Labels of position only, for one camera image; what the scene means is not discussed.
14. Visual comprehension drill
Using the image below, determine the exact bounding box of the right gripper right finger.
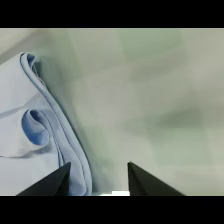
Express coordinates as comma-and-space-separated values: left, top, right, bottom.
127, 161, 185, 197

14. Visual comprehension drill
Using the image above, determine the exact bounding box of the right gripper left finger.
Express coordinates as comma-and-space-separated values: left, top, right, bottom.
17, 162, 72, 197

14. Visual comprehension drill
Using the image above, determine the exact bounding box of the light blue shirt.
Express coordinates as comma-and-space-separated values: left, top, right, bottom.
0, 52, 93, 197

